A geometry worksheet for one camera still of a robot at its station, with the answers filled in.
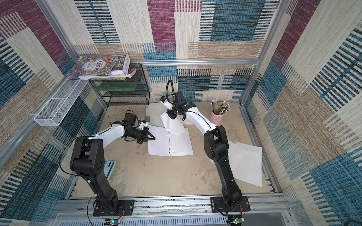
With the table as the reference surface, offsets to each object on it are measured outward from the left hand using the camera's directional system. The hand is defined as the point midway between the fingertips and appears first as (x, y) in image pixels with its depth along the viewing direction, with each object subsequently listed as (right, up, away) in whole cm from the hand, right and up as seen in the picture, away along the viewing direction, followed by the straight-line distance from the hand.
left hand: (154, 137), depth 90 cm
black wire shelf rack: (-16, +30, +27) cm, 44 cm away
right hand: (+8, +17, +6) cm, 20 cm away
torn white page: (+12, +7, +11) cm, 18 cm away
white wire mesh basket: (-46, +14, -20) cm, 52 cm away
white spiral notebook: (-6, +18, +30) cm, 36 cm away
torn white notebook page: (+57, -15, -1) cm, 59 cm away
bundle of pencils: (+44, +18, +6) cm, 48 cm away
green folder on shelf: (-29, +35, +12) cm, 47 cm away
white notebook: (+8, -4, +3) cm, 10 cm away
